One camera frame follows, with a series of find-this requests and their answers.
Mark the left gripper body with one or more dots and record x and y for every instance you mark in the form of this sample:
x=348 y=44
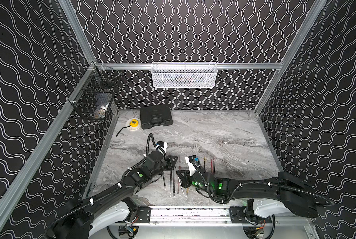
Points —
x=170 y=161

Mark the red pencil pair right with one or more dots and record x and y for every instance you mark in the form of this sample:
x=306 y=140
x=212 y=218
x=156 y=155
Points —
x=213 y=167

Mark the yellow tape measure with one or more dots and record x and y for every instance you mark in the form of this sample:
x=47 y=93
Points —
x=132 y=124

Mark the black wire wall basket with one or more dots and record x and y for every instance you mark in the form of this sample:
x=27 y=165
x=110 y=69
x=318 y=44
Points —
x=94 y=98

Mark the dark grey pencil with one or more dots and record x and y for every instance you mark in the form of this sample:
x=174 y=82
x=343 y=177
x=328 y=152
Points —
x=164 y=180

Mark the black plastic tool case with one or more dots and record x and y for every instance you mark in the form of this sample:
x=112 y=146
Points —
x=157 y=115

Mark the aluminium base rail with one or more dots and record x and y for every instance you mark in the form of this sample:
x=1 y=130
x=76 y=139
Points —
x=190 y=215

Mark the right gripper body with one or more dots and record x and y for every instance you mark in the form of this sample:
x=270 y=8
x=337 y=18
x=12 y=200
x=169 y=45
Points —
x=193 y=182

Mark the white mesh wall basket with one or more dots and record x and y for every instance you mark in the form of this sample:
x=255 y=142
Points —
x=184 y=74

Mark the red pencil pink cap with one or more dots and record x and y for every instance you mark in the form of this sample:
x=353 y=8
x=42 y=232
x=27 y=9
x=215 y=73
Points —
x=179 y=182

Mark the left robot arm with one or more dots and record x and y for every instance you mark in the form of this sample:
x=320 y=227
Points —
x=81 y=219

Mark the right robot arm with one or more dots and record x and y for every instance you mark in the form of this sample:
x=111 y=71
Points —
x=281 y=194

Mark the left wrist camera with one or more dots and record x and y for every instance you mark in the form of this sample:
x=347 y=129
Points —
x=163 y=145

